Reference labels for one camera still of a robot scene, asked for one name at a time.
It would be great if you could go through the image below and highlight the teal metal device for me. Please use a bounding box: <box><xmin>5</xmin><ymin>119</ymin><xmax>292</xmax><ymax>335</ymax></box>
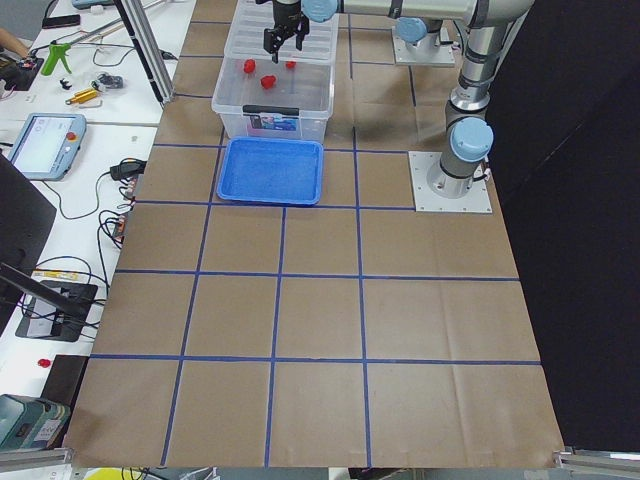
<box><xmin>1</xmin><ymin>394</ymin><xmax>71</xmax><ymax>452</ymax></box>

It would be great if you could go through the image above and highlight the blue plastic tray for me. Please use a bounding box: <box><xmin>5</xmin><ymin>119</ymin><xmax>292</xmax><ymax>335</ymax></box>
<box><xmin>217</xmin><ymin>137</ymin><xmax>324</xmax><ymax>206</ymax></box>

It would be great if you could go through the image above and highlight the yellow brass tool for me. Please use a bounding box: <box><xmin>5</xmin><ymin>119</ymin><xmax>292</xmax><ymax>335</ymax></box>
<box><xmin>65</xmin><ymin>88</ymin><xmax>103</xmax><ymax>109</ymax></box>

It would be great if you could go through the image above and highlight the black monitor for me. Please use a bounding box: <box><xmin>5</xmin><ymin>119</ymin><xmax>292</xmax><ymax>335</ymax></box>
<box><xmin>1</xmin><ymin>155</ymin><xmax>56</xmax><ymax>333</ymax></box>

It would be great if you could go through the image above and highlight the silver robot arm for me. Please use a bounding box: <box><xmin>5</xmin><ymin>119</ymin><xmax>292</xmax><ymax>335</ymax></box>
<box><xmin>263</xmin><ymin>1</ymin><xmax>533</xmax><ymax>199</ymax></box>
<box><xmin>392</xmin><ymin>17</ymin><xmax>452</xmax><ymax>64</ymax></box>

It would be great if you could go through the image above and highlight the black box latch handle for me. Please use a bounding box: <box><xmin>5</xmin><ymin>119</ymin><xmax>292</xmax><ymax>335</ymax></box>
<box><xmin>242</xmin><ymin>105</ymin><xmax>300</xmax><ymax>117</ymax></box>

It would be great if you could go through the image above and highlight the teach pendant tablet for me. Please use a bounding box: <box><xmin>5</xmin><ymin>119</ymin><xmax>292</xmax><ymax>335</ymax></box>
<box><xmin>8</xmin><ymin>113</ymin><xmax>87</xmax><ymax>181</ymax></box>

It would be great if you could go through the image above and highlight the clear plastic storage box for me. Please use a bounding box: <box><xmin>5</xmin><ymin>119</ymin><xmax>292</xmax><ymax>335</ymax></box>
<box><xmin>211</xmin><ymin>58</ymin><xmax>335</xmax><ymax>143</ymax></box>

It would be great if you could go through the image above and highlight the black power adapter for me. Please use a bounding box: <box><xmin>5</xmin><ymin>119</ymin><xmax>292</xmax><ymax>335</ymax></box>
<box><xmin>109</xmin><ymin>159</ymin><xmax>147</xmax><ymax>181</ymax></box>

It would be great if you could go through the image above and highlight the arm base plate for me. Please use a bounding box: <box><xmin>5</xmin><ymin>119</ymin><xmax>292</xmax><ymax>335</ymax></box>
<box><xmin>408</xmin><ymin>151</ymin><xmax>492</xmax><ymax>215</ymax></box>
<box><xmin>392</xmin><ymin>27</ymin><xmax>455</xmax><ymax>68</ymax></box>

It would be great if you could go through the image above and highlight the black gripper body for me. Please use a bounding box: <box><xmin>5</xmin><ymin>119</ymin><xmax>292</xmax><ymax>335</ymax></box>
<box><xmin>267</xmin><ymin>0</ymin><xmax>309</xmax><ymax>38</ymax></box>

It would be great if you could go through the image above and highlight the red block in box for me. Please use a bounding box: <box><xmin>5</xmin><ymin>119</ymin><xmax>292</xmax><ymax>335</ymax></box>
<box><xmin>260</xmin><ymin>75</ymin><xmax>277</xmax><ymax>90</ymax></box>
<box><xmin>243</xmin><ymin>59</ymin><xmax>256</xmax><ymax>74</ymax></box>

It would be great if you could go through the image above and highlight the black monitor stand base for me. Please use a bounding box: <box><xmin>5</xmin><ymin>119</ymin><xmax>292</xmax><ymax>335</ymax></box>
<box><xmin>15</xmin><ymin>280</ymin><xmax>98</xmax><ymax>342</ymax></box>

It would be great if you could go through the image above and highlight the aluminium frame post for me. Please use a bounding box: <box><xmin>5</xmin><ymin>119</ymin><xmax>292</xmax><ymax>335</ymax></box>
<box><xmin>114</xmin><ymin>0</ymin><xmax>174</xmax><ymax>106</ymax></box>

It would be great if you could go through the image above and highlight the black phone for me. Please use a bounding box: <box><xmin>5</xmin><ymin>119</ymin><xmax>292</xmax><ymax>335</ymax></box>
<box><xmin>42</xmin><ymin>14</ymin><xmax>81</xmax><ymax>29</ymax></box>

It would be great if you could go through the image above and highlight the green handled tool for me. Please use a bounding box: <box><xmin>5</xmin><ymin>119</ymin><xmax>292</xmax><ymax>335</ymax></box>
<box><xmin>40</xmin><ymin>41</ymin><xmax>72</xmax><ymax>76</ymax></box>

